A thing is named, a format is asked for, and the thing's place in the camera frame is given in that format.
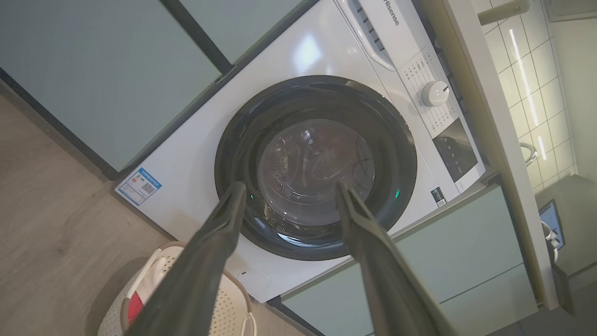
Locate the grey-blue cabinet panel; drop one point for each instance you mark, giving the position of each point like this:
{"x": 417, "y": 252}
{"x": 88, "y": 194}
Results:
{"x": 93, "y": 79}

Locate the white countertop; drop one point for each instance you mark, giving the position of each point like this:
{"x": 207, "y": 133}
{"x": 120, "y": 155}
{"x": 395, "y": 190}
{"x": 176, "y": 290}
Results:
{"x": 494, "y": 116}

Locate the white washing machine dial knob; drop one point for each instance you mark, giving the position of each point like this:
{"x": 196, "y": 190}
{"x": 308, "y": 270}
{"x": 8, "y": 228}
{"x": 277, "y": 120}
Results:
{"x": 434, "y": 93}

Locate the blue energy label sticker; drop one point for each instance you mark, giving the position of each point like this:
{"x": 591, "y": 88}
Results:
{"x": 139, "y": 186}

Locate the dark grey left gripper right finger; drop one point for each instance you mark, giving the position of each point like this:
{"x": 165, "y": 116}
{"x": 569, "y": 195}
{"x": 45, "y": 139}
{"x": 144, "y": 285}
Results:
{"x": 392, "y": 280}

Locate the white front-load washing machine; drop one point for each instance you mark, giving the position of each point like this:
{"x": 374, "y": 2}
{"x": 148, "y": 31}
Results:
{"x": 186, "y": 154}

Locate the washing machine glass door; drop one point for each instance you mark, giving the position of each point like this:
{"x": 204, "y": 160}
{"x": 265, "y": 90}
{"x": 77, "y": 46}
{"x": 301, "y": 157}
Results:
{"x": 233, "y": 140}

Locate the black washing machine display panel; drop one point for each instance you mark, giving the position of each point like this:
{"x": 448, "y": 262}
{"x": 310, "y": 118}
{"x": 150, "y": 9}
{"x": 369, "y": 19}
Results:
{"x": 454, "y": 149}

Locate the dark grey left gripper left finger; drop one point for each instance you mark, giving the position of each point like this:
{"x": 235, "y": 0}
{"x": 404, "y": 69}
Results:
{"x": 186, "y": 275}

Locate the chrome sink faucet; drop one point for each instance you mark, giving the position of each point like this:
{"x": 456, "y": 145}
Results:
{"x": 529, "y": 153}

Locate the white detergent drawer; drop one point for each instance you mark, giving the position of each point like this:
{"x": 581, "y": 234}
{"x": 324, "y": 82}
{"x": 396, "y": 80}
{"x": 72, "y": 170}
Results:
{"x": 368, "y": 32}

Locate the red and white garment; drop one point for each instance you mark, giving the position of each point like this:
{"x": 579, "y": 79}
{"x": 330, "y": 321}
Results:
{"x": 135, "y": 308}
{"x": 156, "y": 275}

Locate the cream perforated laundry basket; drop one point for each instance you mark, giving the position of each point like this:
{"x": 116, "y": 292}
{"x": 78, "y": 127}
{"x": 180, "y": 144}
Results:
{"x": 233, "y": 308}

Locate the light teal cabinet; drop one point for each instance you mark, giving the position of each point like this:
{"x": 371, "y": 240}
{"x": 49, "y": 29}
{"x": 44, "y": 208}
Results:
{"x": 443, "y": 242}

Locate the round white filter cover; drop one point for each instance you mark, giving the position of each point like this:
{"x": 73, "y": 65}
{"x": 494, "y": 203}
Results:
{"x": 253, "y": 281}

